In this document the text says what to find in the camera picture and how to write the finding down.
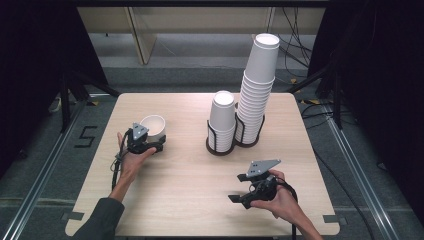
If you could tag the black tape strip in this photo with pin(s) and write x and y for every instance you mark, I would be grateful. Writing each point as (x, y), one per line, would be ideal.
(333, 219)
(73, 216)

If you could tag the short stack of white cups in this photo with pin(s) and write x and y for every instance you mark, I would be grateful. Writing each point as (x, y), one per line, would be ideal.
(221, 115)

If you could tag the black metal stand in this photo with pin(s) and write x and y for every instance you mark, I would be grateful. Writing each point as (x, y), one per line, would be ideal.
(337, 100)
(65, 100)

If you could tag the tall stack of white cups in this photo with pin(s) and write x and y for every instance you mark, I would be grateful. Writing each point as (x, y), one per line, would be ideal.
(261, 63)

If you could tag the person's left hand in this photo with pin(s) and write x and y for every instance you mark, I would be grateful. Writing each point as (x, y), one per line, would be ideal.
(131, 163)

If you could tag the yellow black floor tape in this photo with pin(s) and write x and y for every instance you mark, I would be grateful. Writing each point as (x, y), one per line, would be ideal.
(93, 103)
(311, 101)

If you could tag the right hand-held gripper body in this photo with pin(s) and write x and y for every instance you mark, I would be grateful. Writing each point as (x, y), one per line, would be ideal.
(263, 191)

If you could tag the person's right hand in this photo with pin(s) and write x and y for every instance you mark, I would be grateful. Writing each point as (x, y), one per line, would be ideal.
(283, 203)

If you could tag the dark curtain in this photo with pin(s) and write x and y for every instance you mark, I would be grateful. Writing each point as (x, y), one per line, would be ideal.
(30, 66)
(383, 83)

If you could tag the white paper cup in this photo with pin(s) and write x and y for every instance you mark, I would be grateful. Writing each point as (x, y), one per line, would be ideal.
(155, 125)

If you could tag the aluminium floor rail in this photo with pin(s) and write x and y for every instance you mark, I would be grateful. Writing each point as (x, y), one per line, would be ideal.
(360, 173)
(40, 183)

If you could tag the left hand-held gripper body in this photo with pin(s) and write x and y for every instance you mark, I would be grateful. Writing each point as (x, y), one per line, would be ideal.
(138, 141)

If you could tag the beige wooden shelf unit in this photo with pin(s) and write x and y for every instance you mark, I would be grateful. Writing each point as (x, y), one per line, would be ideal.
(106, 20)

